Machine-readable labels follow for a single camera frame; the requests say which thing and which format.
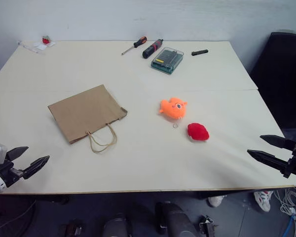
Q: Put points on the black bit holder strip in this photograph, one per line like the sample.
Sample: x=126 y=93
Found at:
x=199 y=52

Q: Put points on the black metal clamp device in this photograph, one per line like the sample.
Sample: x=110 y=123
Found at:
x=207 y=226

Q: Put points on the clear green screwdriver bit case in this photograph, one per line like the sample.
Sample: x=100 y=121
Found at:
x=167 y=59

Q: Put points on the small red green object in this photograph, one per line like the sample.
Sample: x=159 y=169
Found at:
x=46 y=39

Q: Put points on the white shoe with red marks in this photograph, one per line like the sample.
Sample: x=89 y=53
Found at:
x=264 y=200

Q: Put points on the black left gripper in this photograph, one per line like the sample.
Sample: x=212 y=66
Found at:
x=8 y=172

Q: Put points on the red plush toy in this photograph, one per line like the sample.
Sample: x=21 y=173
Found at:
x=198 y=132

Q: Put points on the orange plush toy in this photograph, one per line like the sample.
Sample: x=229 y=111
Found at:
x=173 y=108

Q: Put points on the black red electric screwdriver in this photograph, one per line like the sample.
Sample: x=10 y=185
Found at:
x=151 y=48

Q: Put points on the small dark rounded shape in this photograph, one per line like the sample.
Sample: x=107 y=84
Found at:
x=116 y=227

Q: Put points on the white paper packets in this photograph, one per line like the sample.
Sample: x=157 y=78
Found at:
x=40 y=45

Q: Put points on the black chair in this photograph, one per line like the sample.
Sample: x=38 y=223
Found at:
x=281 y=79

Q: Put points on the dark brown floor device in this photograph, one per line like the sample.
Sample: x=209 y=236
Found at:
x=72 y=228

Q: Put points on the plain white shoe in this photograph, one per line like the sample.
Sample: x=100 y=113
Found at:
x=215 y=200

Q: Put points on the large dark rounded shape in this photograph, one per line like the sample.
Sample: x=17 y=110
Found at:
x=175 y=219

